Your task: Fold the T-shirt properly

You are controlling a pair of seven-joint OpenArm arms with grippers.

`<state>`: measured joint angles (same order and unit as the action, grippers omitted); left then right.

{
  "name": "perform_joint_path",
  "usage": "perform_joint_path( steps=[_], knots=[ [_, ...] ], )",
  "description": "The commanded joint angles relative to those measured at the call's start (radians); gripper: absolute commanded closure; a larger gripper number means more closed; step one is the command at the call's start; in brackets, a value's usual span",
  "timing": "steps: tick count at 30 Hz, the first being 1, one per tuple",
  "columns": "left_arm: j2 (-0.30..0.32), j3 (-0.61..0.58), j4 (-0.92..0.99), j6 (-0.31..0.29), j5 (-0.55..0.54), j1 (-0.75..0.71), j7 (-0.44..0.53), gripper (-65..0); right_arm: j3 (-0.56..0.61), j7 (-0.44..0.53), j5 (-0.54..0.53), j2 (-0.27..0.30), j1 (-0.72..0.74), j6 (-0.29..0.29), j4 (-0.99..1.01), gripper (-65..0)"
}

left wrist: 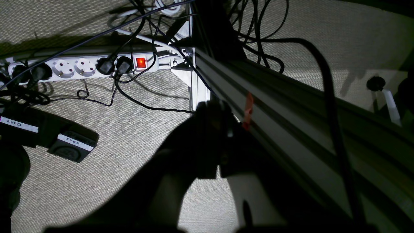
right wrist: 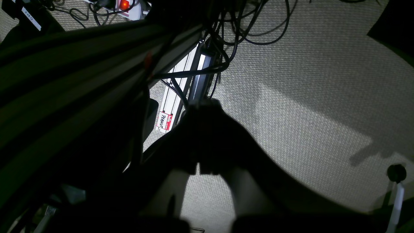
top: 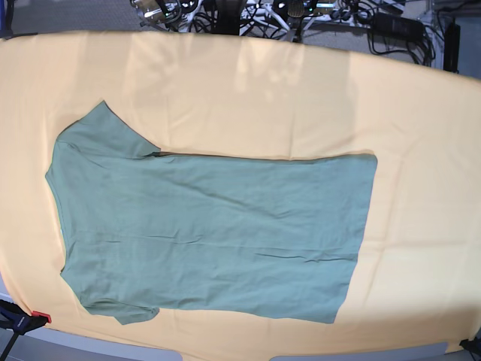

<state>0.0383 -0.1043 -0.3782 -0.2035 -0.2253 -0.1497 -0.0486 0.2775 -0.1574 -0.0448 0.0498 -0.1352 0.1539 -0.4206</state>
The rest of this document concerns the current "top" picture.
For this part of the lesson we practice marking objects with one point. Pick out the green T-shirt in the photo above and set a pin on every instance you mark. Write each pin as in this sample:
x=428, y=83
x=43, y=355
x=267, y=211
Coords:
x=147, y=230

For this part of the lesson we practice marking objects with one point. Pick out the yellow table cloth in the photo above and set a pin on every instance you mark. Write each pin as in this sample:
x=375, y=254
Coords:
x=418, y=275

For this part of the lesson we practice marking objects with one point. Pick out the black power adapter brick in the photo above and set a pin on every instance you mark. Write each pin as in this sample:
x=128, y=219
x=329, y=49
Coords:
x=397, y=27

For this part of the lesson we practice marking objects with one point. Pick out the blue clamp with red tip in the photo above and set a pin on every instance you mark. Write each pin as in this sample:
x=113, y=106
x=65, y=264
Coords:
x=13, y=317

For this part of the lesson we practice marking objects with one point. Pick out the black clamp right corner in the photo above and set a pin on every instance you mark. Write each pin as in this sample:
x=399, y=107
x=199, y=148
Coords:
x=472, y=346

